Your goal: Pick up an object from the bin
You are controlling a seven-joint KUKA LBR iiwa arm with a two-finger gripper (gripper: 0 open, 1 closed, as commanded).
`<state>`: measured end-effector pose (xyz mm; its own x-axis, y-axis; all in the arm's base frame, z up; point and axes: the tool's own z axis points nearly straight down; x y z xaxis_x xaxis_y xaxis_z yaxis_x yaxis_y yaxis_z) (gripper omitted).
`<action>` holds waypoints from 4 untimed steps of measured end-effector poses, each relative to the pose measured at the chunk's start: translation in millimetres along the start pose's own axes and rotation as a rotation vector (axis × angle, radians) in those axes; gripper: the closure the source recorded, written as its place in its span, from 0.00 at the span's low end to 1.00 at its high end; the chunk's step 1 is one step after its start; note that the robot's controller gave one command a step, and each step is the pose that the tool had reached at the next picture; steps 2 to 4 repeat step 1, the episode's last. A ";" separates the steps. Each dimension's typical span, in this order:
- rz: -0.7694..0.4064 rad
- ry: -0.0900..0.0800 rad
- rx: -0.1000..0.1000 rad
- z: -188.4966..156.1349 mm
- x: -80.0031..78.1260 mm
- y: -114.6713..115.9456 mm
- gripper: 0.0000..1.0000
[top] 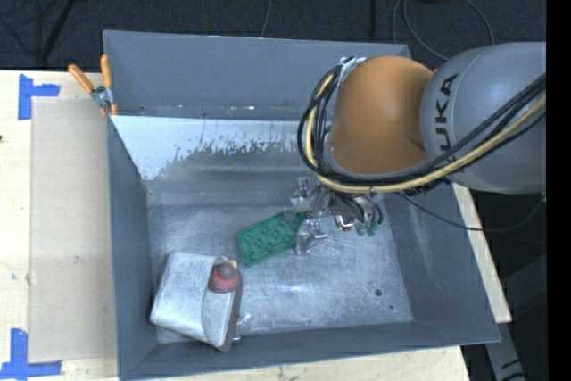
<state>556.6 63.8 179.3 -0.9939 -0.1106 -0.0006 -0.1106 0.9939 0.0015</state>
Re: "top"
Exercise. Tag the red-brown round toy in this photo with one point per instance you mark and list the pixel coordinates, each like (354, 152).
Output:
(221, 276)

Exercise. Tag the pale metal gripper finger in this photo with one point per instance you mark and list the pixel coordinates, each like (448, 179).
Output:
(298, 200)
(308, 238)

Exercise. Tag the black cylinder on white bracket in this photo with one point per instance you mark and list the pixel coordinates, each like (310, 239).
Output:
(344, 222)

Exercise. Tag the pale wood board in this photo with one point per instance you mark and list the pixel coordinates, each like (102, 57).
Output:
(67, 214)

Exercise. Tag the dark green flat block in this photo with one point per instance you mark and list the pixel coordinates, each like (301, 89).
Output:
(267, 240)

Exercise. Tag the grey metal bin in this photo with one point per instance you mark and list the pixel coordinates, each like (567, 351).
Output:
(312, 294)

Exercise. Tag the pale grey flat block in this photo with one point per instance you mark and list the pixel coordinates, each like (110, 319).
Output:
(180, 294)

